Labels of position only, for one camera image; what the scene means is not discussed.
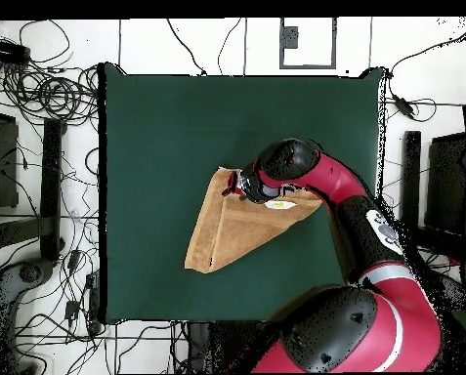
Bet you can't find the tan terry towel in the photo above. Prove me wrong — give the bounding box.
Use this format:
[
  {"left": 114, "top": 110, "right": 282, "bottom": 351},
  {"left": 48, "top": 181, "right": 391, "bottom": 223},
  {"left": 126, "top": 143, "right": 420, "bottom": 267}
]
[{"left": 184, "top": 165, "right": 324, "bottom": 274}]

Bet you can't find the black flat box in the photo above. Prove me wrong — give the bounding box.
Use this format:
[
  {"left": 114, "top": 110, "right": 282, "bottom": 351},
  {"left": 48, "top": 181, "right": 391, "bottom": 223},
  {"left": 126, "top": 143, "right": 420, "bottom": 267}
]
[
  {"left": 0, "top": 109, "right": 20, "bottom": 209},
  {"left": 424, "top": 131, "right": 466, "bottom": 237}
]

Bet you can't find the dark green table cloth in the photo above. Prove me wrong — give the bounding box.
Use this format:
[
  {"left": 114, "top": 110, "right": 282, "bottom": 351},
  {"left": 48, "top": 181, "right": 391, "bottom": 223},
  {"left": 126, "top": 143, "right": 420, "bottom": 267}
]
[{"left": 98, "top": 62, "right": 388, "bottom": 325}]

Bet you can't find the small grey box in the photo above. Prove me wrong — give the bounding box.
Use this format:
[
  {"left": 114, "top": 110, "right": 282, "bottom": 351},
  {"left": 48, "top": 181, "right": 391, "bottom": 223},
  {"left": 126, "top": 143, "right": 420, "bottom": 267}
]
[{"left": 281, "top": 25, "right": 300, "bottom": 50}]

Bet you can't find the long black stand bar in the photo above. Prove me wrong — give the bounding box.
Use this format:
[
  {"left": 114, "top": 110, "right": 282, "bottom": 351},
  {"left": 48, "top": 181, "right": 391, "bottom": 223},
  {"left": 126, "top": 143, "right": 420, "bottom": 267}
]
[
  {"left": 39, "top": 117, "right": 64, "bottom": 262},
  {"left": 399, "top": 130, "right": 422, "bottom": 243}
]

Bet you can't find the dark office chair base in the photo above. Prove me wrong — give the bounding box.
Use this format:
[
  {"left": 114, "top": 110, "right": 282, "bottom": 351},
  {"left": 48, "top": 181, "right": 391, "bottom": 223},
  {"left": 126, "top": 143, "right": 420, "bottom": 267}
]
[
  {"left": 427, "top": 269, "right": 466, "bottom": 313},
  {"left": 0, "top": 259, "right": 58, "bottom": 374}
]

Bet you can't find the short black stand bar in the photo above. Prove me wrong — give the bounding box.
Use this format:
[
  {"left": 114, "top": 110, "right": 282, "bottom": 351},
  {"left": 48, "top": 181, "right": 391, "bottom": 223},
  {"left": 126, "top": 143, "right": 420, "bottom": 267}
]
[{"left": 0, "top": 215, "right": 54, "bottom": 253}]

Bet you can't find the black power strip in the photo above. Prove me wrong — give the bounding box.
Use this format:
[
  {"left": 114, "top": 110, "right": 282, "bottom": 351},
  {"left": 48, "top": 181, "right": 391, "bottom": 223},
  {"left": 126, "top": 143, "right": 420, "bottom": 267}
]
[{"left": 0, "top": 37, "right": 31, "bottom": 66}]

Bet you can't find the thin black floor cable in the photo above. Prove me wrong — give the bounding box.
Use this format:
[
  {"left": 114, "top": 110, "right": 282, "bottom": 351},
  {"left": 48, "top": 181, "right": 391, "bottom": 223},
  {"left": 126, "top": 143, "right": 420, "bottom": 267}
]
[{"left": 165, "top": 18, "right": 209, "bottom": 76}]

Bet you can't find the grey rectangular floor frame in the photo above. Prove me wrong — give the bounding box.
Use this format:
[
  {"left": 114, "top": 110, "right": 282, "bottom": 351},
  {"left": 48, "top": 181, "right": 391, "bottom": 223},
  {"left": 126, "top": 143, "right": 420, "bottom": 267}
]
[{"left": 278, "top": 17, "right": 337, "bottom": 70}]

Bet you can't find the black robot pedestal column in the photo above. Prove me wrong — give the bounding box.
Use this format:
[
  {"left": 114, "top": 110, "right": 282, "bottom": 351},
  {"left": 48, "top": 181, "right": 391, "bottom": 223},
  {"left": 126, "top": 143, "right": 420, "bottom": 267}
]
[{"left": 187, "top": 320, "right": 269, "bottom": 374}]

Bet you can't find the black inline cable adapter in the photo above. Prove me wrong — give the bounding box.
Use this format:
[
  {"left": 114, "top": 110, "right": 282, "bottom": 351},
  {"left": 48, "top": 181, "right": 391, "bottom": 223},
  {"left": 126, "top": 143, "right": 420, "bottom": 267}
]
[{"left": 391, "top": 94, "right": 418, "bottom": 119}]

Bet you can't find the tangled black cable coil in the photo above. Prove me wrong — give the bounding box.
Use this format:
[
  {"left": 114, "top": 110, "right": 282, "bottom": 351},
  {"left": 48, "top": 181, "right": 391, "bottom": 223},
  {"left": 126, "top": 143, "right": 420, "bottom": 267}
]
[{"left": 0, "top": 58, "right": 100, "bottom": 128}]

